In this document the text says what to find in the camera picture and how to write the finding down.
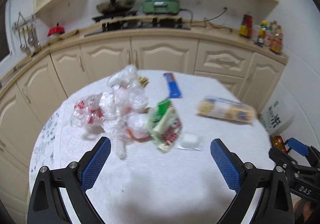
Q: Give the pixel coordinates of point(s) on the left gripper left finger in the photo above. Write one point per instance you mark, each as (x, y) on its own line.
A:
(46, 202)

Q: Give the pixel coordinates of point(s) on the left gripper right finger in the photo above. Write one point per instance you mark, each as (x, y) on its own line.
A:
(274, 205)

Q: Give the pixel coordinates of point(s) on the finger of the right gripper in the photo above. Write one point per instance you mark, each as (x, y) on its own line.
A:
(284, 160)
(309, 152)

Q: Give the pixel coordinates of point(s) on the clear plastic wrap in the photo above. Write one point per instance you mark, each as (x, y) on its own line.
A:
(123, 106)

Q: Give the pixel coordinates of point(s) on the person right hand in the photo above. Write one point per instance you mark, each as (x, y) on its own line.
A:
(306, 212)

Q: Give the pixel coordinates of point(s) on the white rice bag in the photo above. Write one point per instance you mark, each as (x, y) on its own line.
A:
(279, 112)

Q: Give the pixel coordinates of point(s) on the cracker sleeve package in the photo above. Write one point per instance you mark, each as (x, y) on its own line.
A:
(221, 108)

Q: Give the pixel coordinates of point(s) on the small white packet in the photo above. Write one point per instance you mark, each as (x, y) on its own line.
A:
(189, 141)

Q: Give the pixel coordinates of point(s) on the red white plastic bag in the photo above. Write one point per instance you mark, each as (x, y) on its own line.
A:
(87, 111)

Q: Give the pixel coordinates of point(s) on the cream base cabinets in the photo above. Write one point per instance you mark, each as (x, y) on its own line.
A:
(214, 58)

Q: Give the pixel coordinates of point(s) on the green snack wrapper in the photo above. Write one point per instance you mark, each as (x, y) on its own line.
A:
(164, 125)

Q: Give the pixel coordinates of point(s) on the blue snack bar wrapper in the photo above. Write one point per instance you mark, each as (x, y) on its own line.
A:
(174, 90)

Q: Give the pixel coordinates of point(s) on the orange label condiment bottle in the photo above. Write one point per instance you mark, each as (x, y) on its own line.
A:
(276, 38)

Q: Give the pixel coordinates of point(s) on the yellow cap seasoning bottle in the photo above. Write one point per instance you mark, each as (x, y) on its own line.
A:
(262, 33)

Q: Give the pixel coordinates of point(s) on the dark soy sauce bottle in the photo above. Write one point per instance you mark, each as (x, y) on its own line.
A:
(246, 26)

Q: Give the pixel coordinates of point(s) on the gold foil wrapper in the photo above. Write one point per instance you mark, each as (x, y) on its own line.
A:
(144, 81)

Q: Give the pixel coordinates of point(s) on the red pot lid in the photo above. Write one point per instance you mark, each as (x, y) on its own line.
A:
(56, 30)

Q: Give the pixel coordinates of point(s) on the hanging utensil rack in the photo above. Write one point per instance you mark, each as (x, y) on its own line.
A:
(26, 30)

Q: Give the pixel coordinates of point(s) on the green electric cooker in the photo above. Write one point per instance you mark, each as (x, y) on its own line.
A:
(171, 7)

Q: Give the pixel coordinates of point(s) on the black gas stove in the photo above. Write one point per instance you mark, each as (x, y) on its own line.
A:
(134, 22)

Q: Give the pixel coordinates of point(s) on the black frying pan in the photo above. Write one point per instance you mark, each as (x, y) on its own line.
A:
(115, 6)

